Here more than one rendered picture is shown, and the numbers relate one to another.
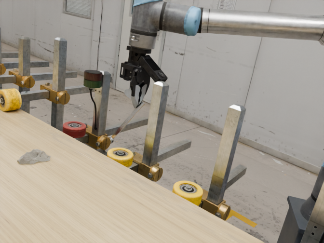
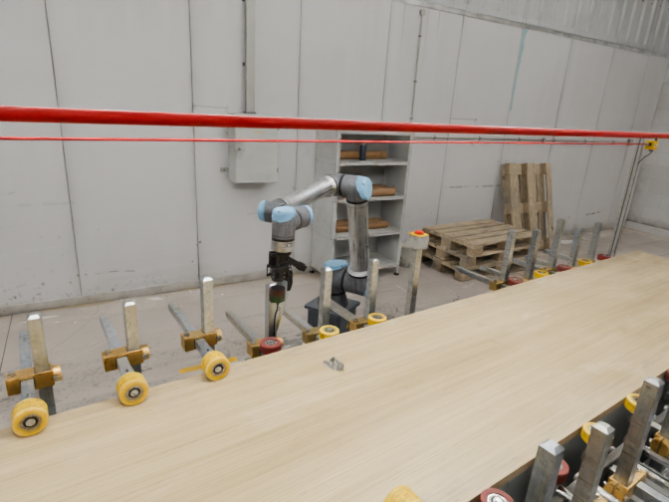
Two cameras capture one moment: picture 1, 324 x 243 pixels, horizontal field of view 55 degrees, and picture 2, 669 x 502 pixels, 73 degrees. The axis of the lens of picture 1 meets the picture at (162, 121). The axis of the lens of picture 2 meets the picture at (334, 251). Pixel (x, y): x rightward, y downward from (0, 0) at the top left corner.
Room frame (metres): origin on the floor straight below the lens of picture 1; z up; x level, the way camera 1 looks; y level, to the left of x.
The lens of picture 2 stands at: (0.29, 1.62, 1.76)
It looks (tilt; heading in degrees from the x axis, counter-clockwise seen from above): 18 degrees down; 290
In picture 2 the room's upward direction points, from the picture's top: 4 degrees clockwise
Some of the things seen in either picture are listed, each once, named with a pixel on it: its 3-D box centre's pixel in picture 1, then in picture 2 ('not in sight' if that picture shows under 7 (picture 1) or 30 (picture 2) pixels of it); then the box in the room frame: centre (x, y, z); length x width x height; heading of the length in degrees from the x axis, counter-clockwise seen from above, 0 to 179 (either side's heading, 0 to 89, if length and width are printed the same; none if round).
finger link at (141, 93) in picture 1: (136, 93); not in sight; (1.09, 0.11, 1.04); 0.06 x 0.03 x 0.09; 56
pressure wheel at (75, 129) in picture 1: (73, 138); (270, 354); (1.01, 0.30, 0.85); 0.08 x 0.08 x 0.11
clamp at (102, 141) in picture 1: (93, 137); (265, 346); (1.07, 0.25, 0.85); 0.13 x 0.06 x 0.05; 56
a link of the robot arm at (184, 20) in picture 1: (181, 19); (296, 217); (1.07, -0.01, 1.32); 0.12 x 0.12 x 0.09; 85
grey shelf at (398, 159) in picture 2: not in sight; (359, 205); (1.71, -2.85, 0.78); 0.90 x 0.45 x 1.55; 51
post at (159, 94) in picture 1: (150, 153); (324, 320); (0.92, 0.02, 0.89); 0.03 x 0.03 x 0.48; 56
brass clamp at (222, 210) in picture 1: (206, 203); (364, 324); (0.79, -0.17, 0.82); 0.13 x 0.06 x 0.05; 56
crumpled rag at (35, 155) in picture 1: (33, 154); (334, 362); (0.75, 0.33, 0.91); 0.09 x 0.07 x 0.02; 139
